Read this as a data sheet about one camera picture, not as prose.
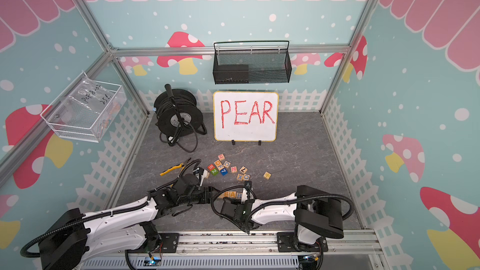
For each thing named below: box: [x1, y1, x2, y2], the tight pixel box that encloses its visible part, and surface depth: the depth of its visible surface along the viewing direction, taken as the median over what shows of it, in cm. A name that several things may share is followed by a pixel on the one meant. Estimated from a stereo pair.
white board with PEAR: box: [213, 91, 279, 146], surface depth 102 cm
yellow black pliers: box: [159, 157, 192, 179], surface depth 96 cm
